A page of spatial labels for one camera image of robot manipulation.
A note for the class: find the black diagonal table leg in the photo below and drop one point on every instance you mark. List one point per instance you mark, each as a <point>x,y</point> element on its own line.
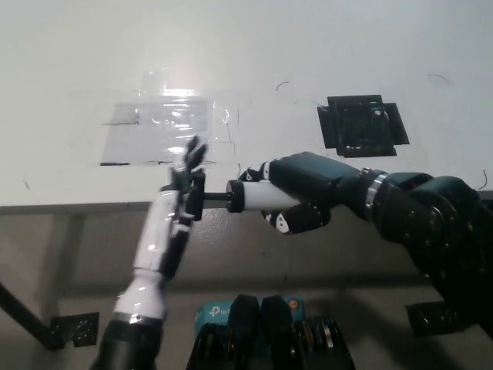
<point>23,314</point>

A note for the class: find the small white air pump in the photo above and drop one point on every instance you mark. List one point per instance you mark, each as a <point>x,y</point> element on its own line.
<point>258,196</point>

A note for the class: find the dark teal right robot hand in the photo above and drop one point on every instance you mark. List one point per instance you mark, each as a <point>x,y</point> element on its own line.
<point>316,173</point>

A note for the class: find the black floor marker plate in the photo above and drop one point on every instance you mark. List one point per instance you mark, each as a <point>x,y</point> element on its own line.
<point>82,327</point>
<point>431,318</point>

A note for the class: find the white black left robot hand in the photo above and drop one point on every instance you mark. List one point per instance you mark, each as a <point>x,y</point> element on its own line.
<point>161,231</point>

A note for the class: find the teal router box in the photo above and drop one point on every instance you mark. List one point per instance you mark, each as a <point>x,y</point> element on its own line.
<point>210,312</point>

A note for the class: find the transparent taped plastic sheet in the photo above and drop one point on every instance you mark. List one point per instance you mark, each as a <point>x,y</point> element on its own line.
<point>154,123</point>

